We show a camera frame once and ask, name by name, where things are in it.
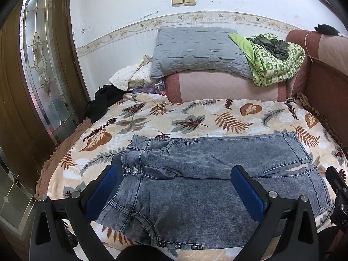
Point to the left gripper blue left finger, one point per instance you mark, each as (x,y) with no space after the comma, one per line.
(49,239)

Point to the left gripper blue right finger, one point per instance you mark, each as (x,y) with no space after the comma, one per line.
(299,238)

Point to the grey acid-wash denim shorts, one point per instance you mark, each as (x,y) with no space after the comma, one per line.
(177,193)

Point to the leaf-print beige blanket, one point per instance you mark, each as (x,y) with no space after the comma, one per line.
(86,155)

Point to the brown sofa backrest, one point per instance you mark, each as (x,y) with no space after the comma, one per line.
(321,83)

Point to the wooden glass-panel door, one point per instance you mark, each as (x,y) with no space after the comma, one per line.
(43,94)

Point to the black cloth on sofa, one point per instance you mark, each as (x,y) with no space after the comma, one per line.
(105,96)

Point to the green patterned folded quilt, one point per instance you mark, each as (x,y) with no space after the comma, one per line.
(265,68)

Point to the white floral pillow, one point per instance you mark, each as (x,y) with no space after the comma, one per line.
(134,76)

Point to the purple patterned item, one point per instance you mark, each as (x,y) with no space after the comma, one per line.
(155,88)

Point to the dark grey-green garment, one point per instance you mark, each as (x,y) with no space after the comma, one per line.
(277,48)

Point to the black item on backrest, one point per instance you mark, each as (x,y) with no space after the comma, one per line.
(326,30)

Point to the pink sofa armrest bolster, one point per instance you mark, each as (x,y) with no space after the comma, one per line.
(203,85)

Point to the grey quilted pillow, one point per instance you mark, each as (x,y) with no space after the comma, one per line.
(197,48)

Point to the beige wall switch plate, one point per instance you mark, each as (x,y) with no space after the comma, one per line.
(185,3)

